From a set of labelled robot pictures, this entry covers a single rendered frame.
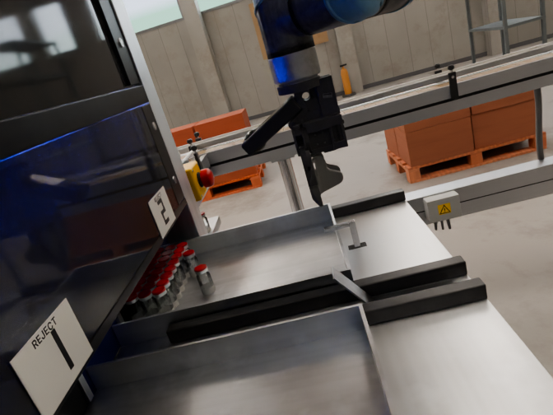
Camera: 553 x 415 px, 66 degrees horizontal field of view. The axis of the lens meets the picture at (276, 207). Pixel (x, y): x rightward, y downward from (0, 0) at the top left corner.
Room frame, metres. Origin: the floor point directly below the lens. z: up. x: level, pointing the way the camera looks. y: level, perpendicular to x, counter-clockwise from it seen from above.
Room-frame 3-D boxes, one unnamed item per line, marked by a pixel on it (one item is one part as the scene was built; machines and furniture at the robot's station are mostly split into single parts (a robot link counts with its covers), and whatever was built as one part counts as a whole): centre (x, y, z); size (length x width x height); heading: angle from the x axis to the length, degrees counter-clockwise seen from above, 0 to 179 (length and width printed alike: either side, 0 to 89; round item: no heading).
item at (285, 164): (1.59, -0.08, 0.46); 0.09 x 0.09 x 0.77; 84
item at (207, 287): (0.61, 0.14, 0.90); 0.02 x 0.02 x 0.04
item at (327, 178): (0.68, -0.09, 0.98); 0.06 x 0.03 x 0.09; 84
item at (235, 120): (4.64, 0.60, 0.36); 1.21 x 0.90 x 0.71; 78
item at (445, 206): (1.46, -0.60, 0.50); 0.12 x 0.05 x 0.09; 84
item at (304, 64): (0.70, -0.09, 1.17); 0.08 x 0.08 x 0.05
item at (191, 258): (0.69, 0.17, 0.90); 0.02 x 0.02 x 0.05
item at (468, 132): (3.35, -1.58, 0.33); 1.08 x 0.77 x 0.66; 80
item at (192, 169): (0.90, 0.17, 0.99); 0.08 x 0.07 x 0.07; 84
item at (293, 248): (0.64, 0.08, 0.90); 0.34 x 0.26 x 0.04; 84
